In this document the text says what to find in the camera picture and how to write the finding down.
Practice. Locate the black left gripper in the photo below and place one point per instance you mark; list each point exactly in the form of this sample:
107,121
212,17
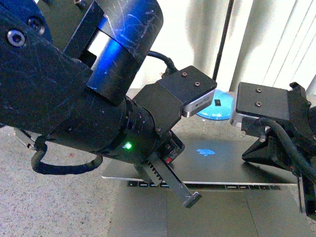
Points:
150,116

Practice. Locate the silver laptop with black keyboard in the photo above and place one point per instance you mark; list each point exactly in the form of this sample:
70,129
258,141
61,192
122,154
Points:
239,199

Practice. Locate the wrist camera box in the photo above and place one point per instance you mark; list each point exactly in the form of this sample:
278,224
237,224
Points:
193,88
256,101

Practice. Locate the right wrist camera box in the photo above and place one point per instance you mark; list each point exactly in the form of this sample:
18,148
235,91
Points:
256,101

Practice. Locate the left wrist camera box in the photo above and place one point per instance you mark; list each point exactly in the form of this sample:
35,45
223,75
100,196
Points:
193,88

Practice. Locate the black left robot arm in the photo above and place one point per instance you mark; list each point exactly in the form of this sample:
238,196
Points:
79,82

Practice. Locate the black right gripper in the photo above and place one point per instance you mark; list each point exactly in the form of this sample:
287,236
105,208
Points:
288,144

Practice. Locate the blue desk lamp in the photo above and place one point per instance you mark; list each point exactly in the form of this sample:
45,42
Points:
220,109

